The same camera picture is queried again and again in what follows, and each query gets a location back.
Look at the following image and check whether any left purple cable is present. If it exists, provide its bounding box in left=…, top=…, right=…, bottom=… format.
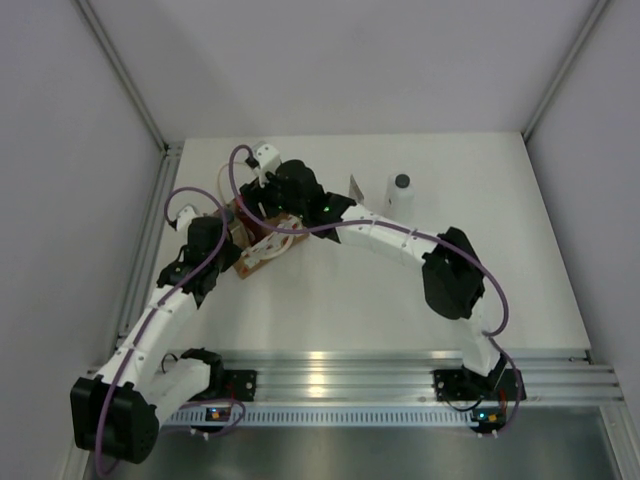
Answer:
left=94, top=186, right=247, bottom=474

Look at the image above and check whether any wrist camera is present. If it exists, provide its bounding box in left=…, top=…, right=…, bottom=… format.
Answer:
left=251, top=141, right=281, bottom=175
left=173, top=204, right=199, bottom=231

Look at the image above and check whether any aluminium frame rail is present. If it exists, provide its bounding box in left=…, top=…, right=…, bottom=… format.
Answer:
left=72, top=1, right=184, bottom=352

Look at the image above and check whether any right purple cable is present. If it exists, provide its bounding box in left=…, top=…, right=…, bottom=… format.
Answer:
left=228, top=144, right=524, bottom=436

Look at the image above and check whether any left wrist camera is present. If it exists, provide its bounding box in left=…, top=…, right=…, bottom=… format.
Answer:
left=173, top=204, right=199, bottom=231

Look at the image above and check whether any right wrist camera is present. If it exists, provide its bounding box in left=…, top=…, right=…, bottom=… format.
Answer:
left=251, top=141, right=281, bottom=175

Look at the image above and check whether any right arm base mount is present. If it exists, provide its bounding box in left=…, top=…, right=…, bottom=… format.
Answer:
left=433, top=368, right=527, bottom=403

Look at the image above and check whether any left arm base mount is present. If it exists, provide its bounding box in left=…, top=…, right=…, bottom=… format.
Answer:
left=220, top=369, right=258, bottom=402

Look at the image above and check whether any purple cable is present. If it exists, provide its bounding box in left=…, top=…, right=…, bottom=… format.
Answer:
left=228, top=144, right=524, bottom=436
left=94, top=186, right=247, bottom=474

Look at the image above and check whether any clear square bottle grey cap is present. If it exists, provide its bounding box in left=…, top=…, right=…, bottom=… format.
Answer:
left=223, top=208, right=251, bottom=250

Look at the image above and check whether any perforated cable duct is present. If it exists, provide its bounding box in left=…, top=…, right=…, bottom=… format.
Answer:
left=166, top=406, right=478, bottom=428

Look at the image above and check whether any red liquid bottle red cap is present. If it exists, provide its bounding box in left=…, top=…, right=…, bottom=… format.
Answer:
left=234, top=199, right=264, bottom=243

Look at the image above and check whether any white bottle grey cap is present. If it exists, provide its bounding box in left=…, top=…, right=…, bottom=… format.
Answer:
left=384, top=173, right=415, bottom=224

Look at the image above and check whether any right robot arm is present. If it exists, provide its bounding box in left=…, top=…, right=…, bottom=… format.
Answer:
left=233, top=156, right=524, bottom=400

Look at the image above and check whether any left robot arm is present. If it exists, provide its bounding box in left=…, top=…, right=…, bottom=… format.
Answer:
left=70, top=216, right=241, bottom=464

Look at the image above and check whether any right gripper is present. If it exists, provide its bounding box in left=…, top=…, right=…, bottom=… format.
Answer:
left=240, top=169, right=306, bottom=227

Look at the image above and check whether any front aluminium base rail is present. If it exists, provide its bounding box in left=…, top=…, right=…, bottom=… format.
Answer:
left=222, top=350, right=624, bottom=406

